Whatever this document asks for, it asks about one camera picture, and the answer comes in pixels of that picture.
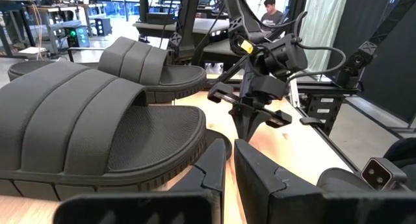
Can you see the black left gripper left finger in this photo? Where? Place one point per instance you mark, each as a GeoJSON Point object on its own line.
{"type": "Point", "coordinates": [146, 207]}

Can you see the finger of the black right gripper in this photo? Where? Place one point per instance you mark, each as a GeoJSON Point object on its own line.
{"type": "Point", "coordinates": [243, 120]}
{"type": "Point", "coordinates": [255, 120]}

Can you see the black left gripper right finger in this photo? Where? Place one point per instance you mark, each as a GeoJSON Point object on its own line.
{"type": "Point", "coordinates": [292, 207]}

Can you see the black rubber slide sandal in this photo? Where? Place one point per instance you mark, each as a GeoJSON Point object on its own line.
{"type": "Point", "coordinates": [221, 134]}
{"type": "Point", "coordinates": [97, 136]}
{"type": "Point", "coordinates": [136, 60]}
{"type": "Point", "coordinates": [341, 180]}

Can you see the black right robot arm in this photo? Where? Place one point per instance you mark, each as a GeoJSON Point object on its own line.
{"type": "Point", "coordinates": [235, 24]}

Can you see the person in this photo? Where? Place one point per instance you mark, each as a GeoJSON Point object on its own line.
{"type": "Point", "coordinates": [271, 17]}

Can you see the grey desk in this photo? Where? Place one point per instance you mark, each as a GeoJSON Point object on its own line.
{"type": "Point", "coordinates": [208, 24]}

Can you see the pale translucent curtain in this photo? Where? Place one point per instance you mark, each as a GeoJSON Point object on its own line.
{"type": "Point", "coordinates": [321, 29]}

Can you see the black chair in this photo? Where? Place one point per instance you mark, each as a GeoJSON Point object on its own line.
{"type": "Point", "coordinates": [403, 156]}

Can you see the small black box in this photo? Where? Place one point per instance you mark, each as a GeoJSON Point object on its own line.
{"type": "Point", "coordinates": [103, 26]}

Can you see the black box with green lights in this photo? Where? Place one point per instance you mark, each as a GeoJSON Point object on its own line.
{"type": "Point", "coordinates": [78, 35]}

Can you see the white flat box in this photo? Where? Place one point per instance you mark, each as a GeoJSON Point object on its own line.
{"type": "Point", "coordinates": [32, 52]}

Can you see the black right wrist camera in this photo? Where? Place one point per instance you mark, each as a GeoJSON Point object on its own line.
{"type": "Point", "coordinates": [269, 87]}

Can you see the silver table-level camera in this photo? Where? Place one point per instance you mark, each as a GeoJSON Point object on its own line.
{"type": "Point", "coordinates": [378, 175]}

